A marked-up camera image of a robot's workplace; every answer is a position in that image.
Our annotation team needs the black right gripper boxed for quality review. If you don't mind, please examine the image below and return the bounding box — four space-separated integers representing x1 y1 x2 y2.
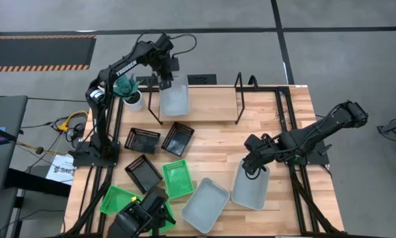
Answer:
242 143 278 175

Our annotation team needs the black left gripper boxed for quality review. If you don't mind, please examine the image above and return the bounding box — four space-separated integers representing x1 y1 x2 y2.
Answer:
150 49 176 91

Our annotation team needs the grey plastic basket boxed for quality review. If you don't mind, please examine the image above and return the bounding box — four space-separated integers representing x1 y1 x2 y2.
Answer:
231 161 270 211
159 74 190 116
180 177 231 235

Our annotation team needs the black slotted plastic basket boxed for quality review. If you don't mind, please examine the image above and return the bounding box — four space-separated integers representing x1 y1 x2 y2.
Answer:
124 154 164 195
161 121 196 157
124 127 161 155

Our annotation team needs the white plant pot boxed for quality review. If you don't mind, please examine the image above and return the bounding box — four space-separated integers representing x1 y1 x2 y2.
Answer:
122 91 146 112

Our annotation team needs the green artificial plant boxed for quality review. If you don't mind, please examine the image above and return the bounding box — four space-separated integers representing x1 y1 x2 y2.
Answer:
113 74 141 103

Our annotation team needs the black hazard-striped floor mat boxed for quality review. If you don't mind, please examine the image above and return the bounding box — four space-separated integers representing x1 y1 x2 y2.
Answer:
0 34 98 73

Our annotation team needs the white printed paper sheet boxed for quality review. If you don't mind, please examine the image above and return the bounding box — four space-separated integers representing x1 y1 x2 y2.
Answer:
45 153 76 186

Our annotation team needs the grey desk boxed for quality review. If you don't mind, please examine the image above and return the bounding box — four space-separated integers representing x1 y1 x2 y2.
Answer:
0 95 29 194

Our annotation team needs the black desk base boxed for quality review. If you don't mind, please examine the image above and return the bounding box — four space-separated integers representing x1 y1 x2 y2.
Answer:
4 167 72 198

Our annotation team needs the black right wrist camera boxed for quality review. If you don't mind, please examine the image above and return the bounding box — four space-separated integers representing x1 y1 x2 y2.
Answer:
243 133 262 150

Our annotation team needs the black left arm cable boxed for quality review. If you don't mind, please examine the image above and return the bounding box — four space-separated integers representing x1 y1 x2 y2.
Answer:
169 32 198 58

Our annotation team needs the black aluminium table frame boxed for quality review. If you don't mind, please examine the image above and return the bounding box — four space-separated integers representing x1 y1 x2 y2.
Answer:
63 85 342 238

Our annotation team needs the yellow cable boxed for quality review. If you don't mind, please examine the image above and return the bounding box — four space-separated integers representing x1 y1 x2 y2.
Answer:
17 110 89 156

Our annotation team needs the black camera unit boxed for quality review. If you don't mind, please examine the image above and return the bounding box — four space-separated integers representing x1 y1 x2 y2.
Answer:
106 186 177 238

